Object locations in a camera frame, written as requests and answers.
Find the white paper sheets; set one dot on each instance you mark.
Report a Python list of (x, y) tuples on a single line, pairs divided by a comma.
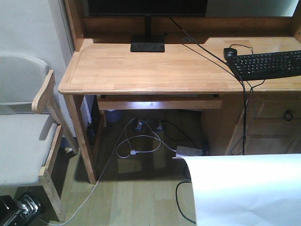
[(246, 190)]

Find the black stapler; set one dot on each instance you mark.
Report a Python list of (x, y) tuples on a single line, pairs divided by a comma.
[(20, 212)]

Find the wooden desk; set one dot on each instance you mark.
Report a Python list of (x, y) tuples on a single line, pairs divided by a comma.
[(189, 74)]

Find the white power adapter box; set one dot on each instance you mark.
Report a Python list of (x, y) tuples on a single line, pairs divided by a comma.
[(187, 151)]

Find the black computer monitor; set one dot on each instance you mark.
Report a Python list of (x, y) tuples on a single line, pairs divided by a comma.
[(138, 17)]

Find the black computer mouse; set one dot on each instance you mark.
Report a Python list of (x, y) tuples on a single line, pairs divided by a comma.
[(229, 53)]

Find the grey cushioned wooden chair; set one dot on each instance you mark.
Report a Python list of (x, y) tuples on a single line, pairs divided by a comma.
[(31, 126)]

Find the black keyboard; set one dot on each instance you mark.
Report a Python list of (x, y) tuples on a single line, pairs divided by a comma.
[(265, 66)]

